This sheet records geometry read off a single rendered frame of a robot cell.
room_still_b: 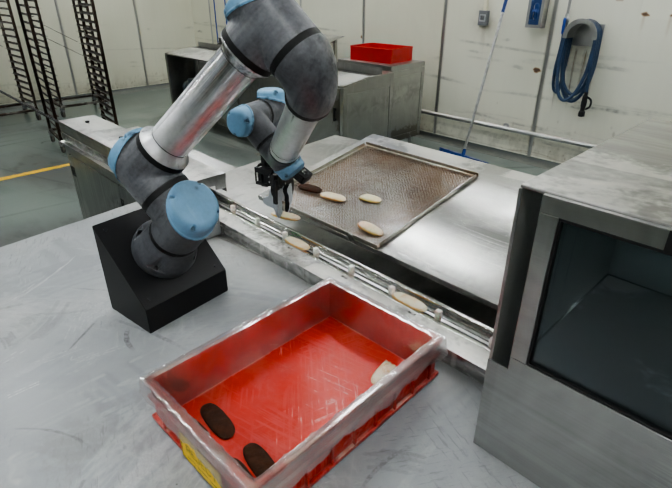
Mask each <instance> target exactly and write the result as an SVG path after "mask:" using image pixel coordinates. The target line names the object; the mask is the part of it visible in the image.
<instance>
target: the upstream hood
mask: <svg viewBox="0 0 672 488"><path fill-rule="evenodd" d="M58 122H59V125H60V127H61V131H62V132H63V133H65V134H67V135H68V136H70V137H72V138H74V139H75V140H77V141H79V142H81V143H83V144H84V145H86V146H88V147H90V148H92V149H93V150H95V151H97V152H99V153H100V154H102V155H104V156H106V157H108V155H109V152H110V150H111V148H112V147H113V145H114V144H115V143H116V142H117V140H118V139H119V138H122V137H124V134H126V133H127V132H129V130H127V129H125V128H123V127H120V126H118V125H116V124H114V123H111V122H109V121H107V120H105V119H102V118H100V117H98V116H96V115H90V116H84V117H78V118H72V119H66V120H59V121H58ZM182 172H183V173H184V174H185V175H186V176H187V178H188V179H189V180H195V181H197V183H203V184H204V185H206V186H207V187H208V188H210V187H213V186H215V189H216V190H219V189H222V190H225V191H227V188H226V173H224V172H222V171H220V170H218V169H215V168H213V167H211V166H209V165H206V164H204V163H202V162H199V161H197V160H195V159H193V158H190V157H189V164H188V166H187V167H186V168H185V169H184V170H183V171H182Z"/></svg>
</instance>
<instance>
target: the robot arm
mask: <svg viewBox="0 0 672 488"><path fill-rule="evenodd" d="M224 16H225V19H226V20H227V21H228V24H227V25H226V26H225V27H224V29H223V30H222V31H221V33H220V35H221V42H222V45H221V46H220V48H219V49H218V50H217V51H216V52H215V54H214V55H213V56H212V57H211V58H210V60H209V61H208V62H207V63H206V65H205V66H204V67H203V68H202V69H201V71H200V72H199V73H198V74H197V75H196V77H195V78H194V79H193V80H192V82H191V83H190V84H189V85H188V86H187V88H186V89H185V90H184V91H183V92H182V94H181V95H180V96H179V97H178V98H177V100H176V101H175V102H174V103H173V105H172V106H171V107H170V108H169V109H168V111H167V112H166V113H165V114H164V115H163V117H162V118H161V119H160V120H159V122H158V123H157V124H156V125H155V126H146V127H144V128H135V129H133V130H131V131H129V132H127V133H126V134H124V137H122V138H119V139H118V140H117V142H116V143H115V144H114V145H113V147H112V148H111V150H110V152H109V155H108V165H109V167H110V169H111V170H112V172H113V173H114V174H115V177H116V179H117V180H118V181H119V182H120V183H122V184H123V186H124V187H125V188H126V189H127V190H128V192H129V193H130V194H131V195H132V196H133V198H134V199H135V200H136V201H137V202H138V204H139V205H140V206H141V207H142V208H143V209H144V211H145V212H146V213H147V214H148V216H149V217H150V218H151V220H149V221H147V222H145V223H144V224H142V225H141V226H140V227H139V228H138V229H137V231H136V233H135V234H134V236H133V238H132V242H131V251H132V255H133V258H134V260H135V261H136V263H137V264H138V266H139V267H140V268H141V269H142V270H144V271H145V272H146V273H148V274H150V275H152V276H155V277H158V278H164V279H170V278H175V277H178V276H181V275H182V274H184V273H185V272H187V271H188V270H189V268H190V267H191V266H192V265H193V263H194V261H195V259H196V256H197V248H198V246H199V245H200V244H201V243H202V241H203V240H204V239H205V238H206V237H207V236H208V235H209V234H210V233H211V232H212V231H213V229H214V227H215V225H216V223H217V221H218V219H219V212H220V209H219V203H218V200H217V198H216V196H215V195H214V193H213V192H212V191H211V190H210V189H209V188H208V187H207V186H206V185H204V184H203V183H197V181H195V180H189V179H188V178H187V176H186V175H185V174H184V173H183V172H182V171H183V170H184V169H185V168H186V167H187V166H188V164H189V155H188V154H189V152H190V151H191V150H192V149H193V148H194V147H195V146H196V145H197V144H198V142H199V141H200V140H201V139H202V138H203V137H204V136H205V135H206V134H207V132H208V131H209V130H210V129H211V128H212V127H213V126H214V125H215V124H216V122H217V121H218V120H219V119H220V118H221V117H222V116H223V115H224V114H225V112H226V111H227V110H228V109H229V108H230V107H231V106H232V105H233V104H234V102H235V101H236V100H237V99H238V98H239V97H240V96H241V95H242V94H243V92H244V91H245V90H246V89H247V88H248V87H249V86H250V85H251V84H252V82H253V81H254V80H255V79H256V78H268V77H269V76H270V75H271V74H272V75H273V76H274V77H275V78H276V79H277V80H278V81H279V83H280V84H281V85H282V87H283V88H284V90H285V94H284V91H283V89H281V88H277V87H266V88H261V89H259V90H258V91H257V97H256V99H257V100H255V101H253V102H249V103H246V104H241V105H239V106H237V107H235V108H233V109H231V110H230V111H229V113H228V115H227V126H228V128H229V130H230V132H231V133H232V134H233V135H235V136H237V137H246V138H247V139H248V140H249V141H250V142H251V144H252V145H253V146H254V147H255V149H256V150H257V151H258V152H259V153H260V156H261V163H259V164H258V165H257V166H256V167H254V170H255V182H256V184H257V185H261V186H263V187H269V186H271V188H270V190H269V196H266V197H264V198H263V203H264V204H265V205H267V206H269V207H271V208H273V209H274V210H275V214H276V216H277V217H278V218H280V217H281V215H282V213H283V211H282V206H283V204H282V201H284V202H285V211H286V212H289V209H290V207H291V202H292V197H293V191H294V179H295V180H297V181H298V182H299V183H300V184H304V183H306V182H307V181H309V180H310V178H311V176H312V172H311V171H309V170H308V169H307V168H305V167H304V165H305V163H304V161H303V160H302V158H301V156H300V155H299V154H300V152H301V151H302V149H303V147H304V145H305V144H306V142H307V140H308V138H309V137H310V135H311V133H312V131H313V130H314V128H315V126H316V124H317V123H318V121H320V120H322V119H324V118H325V117H326V116H327V115H328V114H329V112H330V110H331V109H332V107H333V105H334V103H335V99H336V95H337V88H338V70H337V63H336V58H335V55H334V52H333V49H332V47H331V45H330V43H329V41H328V40H327V38H326V37H325V36H324V34H323V33H321V31H320V30H319V29H318V28H317V26H316V25H315V24H314V23H313V22H312V20H311V19H310V18H309V17H308V15H307V14H306V13H305V12H304V10H303V9H302V8H301V7H300V6H299V4H298V3H297V2H296V1H295V0H228V1H227V3H226V5H225V8H224ZM259 166H262V167H259ZM256 172H258V181H257V175H256Z"/></svg>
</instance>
